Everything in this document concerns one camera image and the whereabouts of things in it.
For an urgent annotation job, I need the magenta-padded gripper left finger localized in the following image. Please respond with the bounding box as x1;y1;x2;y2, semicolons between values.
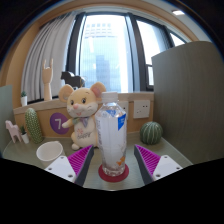
44;144;95;187

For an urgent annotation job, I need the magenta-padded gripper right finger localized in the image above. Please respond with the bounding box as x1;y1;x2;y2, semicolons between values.
133;143;184;186

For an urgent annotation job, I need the clear plastic water bottle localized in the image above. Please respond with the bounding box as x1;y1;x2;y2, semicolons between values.
94;91;128;178

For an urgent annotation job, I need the translucent white plastic cup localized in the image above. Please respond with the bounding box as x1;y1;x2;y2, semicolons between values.
35;140;65;169

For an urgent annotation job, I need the round green cactus ornament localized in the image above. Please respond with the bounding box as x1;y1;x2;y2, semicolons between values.
139;121;164;146

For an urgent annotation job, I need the round purple number sticker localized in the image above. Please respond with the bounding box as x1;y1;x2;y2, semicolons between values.
49;112;70;135

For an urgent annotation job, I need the tall green cactus ornament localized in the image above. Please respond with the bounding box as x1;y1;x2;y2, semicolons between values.
24;107;44;145

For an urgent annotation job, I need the flat round red coaster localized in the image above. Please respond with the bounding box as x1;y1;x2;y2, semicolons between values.
97;163;130;183

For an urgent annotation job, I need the wooden desk ledge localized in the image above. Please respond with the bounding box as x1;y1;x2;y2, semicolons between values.
12;91;155;139

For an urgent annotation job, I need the pink horse figurine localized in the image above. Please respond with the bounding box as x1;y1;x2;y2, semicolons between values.
4;120;23;144

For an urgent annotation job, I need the cream plush mouse toy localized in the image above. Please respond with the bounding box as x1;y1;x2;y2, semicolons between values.
58;81;108;151

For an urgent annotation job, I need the grey-green desk partition panel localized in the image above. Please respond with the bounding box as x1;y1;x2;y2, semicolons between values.
0;84;16;154
151;40;224;165

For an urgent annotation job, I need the wooden hand model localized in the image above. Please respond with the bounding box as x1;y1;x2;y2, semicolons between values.
41;58;54;102

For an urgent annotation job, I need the dark horse figurine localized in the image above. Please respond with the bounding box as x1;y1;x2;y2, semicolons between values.
60;70;86;89

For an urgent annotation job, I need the white pleated curtain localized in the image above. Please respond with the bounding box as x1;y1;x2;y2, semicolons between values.
20;13;77;103

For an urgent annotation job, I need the dark-framed window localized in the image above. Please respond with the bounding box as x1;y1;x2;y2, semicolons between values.
64;12;188;94

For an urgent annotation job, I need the white wall socket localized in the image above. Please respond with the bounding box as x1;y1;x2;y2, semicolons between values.
118;100;130;121
133;99;151;120

